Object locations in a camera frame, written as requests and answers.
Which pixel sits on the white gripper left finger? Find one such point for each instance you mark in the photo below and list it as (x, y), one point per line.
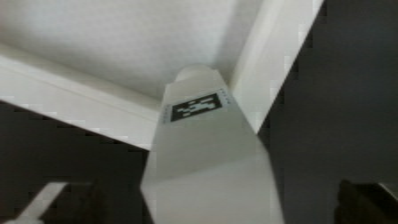
(38, 206)

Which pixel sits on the white leg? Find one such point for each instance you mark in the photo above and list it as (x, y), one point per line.
(209, 183)

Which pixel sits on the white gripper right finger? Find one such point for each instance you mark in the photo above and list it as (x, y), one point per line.
(367, 203)

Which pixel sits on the white desk top tray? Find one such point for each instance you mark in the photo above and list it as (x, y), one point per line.
(94, 53)

